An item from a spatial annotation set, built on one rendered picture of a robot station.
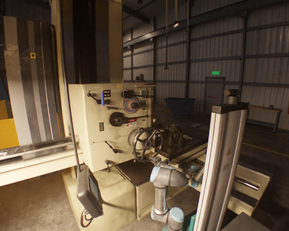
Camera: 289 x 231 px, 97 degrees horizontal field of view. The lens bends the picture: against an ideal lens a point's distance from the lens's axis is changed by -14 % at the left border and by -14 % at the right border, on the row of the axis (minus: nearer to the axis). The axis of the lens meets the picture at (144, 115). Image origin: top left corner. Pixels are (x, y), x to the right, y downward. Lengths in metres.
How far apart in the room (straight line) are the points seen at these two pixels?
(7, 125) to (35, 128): 1.88
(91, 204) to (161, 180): 0.46
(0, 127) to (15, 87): 2.02
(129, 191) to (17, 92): 1.71
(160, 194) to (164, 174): 0.19
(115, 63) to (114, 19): 0.60
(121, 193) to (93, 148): 0.77
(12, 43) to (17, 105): 0.64
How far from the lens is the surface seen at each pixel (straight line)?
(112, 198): 1.95
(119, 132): 1.52
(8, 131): 3.87
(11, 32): 2.03
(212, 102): 9.26
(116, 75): 2.17
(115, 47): 2.22
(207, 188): 1.11
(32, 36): 2.00
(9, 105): 6.94
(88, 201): 1.01
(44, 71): 1.95
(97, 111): 1.38
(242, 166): 2.56
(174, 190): 2.78
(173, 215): 1.34
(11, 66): 1.97
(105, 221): 2.15
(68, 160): 1.77
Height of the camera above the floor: 1.91
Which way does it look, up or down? 13 degrees down
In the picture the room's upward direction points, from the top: straight up
